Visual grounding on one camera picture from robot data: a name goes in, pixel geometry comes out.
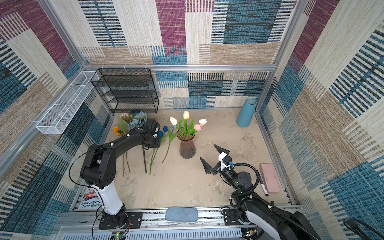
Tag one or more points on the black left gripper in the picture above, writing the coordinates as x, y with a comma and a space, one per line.
158, 144

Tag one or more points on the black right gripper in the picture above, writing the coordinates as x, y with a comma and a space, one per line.
209, 170

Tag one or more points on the red ribbed glass vase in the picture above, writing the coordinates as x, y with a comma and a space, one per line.
187, 145

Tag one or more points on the cream tulip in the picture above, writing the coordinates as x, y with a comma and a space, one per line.
178, 124

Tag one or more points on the pink tulip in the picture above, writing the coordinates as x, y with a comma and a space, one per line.
195, 129

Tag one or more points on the white tulip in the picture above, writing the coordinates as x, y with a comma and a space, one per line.
202, 122

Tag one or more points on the yellow tulip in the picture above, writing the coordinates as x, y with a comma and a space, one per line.
186, 116

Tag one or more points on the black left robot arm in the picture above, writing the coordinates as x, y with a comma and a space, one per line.
99, 169

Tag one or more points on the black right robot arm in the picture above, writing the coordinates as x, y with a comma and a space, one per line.
244, 178

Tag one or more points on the teal cylindrical vase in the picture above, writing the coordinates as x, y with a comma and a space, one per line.
245, 116

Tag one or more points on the light blue tulip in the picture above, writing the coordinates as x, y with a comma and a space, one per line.
169, 141

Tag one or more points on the blue hydrangea flower bunch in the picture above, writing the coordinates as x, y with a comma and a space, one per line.
138, 119

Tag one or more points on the orange and beige flower sprig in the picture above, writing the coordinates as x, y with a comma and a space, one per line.
122, 129

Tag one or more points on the black marker pen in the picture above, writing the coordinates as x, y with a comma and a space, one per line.
263, 187

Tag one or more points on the blue grey sponge pad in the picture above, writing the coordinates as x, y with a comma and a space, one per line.
182, 214

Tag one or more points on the pink case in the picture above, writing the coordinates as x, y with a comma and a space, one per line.
270, 179

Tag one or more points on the colourful paperback book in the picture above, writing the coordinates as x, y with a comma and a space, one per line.
91, 200

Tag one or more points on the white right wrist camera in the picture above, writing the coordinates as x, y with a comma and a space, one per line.
225, 161

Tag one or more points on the black wire shelf rack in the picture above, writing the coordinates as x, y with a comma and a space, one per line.
127, 89

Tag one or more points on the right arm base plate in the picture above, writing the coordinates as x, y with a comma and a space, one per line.
234, 217

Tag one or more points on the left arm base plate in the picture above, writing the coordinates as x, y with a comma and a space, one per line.
132, 220

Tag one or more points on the white wire mesh basket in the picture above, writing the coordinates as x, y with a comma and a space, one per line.
58, 117

